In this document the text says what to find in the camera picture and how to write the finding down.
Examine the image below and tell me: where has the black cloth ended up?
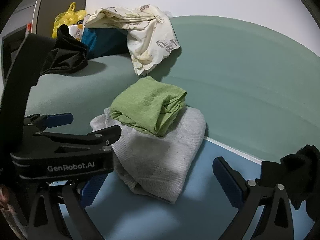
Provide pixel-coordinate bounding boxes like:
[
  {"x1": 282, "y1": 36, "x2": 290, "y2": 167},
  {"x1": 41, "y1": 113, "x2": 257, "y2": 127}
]
[{"x1": 260, "y1": 144, "x2": 320, "y2": 222}]

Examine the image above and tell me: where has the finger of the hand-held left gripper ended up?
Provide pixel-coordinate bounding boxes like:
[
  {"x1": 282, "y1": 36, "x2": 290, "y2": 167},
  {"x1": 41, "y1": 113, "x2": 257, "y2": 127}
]
[
  {"x1": 32, "y1": 124, "x2": 122, "y2": 153},
  {"x1": 24, "y1": 112, "x2": 74, "y2": 132}
]

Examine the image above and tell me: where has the yellow plastic bag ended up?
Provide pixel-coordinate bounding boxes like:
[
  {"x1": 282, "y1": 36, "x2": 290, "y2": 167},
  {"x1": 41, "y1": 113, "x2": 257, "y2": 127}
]
[{"x1": 52, "y1": 2, "x2": 87, "y2": 39}]

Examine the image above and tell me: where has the green sofa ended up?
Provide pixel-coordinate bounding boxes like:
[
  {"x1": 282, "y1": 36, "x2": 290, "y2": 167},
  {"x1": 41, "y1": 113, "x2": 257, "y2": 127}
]
[{"x1": 24, "y1": 15, "x2": 320, "y2": 240}]

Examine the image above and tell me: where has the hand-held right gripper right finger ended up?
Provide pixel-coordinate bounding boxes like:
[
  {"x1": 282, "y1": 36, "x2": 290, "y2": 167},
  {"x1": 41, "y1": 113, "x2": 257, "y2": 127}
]
[{"x1": 212, "y1": 156, "x2": 295, "y2": 240}]

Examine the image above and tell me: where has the green folded cloth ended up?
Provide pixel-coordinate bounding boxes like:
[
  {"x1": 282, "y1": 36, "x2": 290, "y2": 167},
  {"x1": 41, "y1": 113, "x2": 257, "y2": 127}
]
[{"x1": 110, "y1": 76, "x2": 187, "y2": 137}]

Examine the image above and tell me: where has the black crumpled garment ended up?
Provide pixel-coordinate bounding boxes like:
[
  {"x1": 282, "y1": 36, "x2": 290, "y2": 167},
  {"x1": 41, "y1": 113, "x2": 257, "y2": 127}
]
[{"x1": 41, "y1": 24, "x2": 88, "y2": 75}]

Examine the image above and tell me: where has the teal bag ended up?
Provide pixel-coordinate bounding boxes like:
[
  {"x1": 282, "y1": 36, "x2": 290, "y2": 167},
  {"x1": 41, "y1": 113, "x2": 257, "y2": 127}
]
[{"x1": 81, "y1": 26, "x2": 130, "y2": 58}]

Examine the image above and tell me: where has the grey knitted towel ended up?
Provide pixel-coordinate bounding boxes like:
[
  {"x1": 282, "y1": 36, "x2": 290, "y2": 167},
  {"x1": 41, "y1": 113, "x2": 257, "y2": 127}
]
[{"x1": 90, "y1": 106, "x2": 207, "y2": 204}]

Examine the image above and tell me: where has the cream printed cloth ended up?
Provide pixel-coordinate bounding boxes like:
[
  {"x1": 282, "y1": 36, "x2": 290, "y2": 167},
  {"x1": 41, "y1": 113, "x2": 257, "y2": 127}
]
[{"x1": 84, "y1": 4, "x2": 181, "y2": 76}]

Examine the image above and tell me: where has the blue mat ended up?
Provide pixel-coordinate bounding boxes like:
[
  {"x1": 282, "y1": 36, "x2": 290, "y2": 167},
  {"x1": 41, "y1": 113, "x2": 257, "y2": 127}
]
[{"x1": 59, "y1": 137, "x2": 265, "y2": 240}]

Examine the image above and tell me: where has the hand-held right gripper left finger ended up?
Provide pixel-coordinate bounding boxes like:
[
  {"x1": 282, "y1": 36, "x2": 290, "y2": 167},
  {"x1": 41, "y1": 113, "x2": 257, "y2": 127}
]
[{"x1": 27, "y1": 174, "x2": 108, "y2": 240}]

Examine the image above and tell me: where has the white orange packet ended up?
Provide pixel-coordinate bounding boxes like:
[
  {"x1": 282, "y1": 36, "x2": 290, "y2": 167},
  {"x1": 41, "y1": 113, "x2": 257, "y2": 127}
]
[{"x1": 68, "y1": 24, "x2": 84, "y2": 42}]

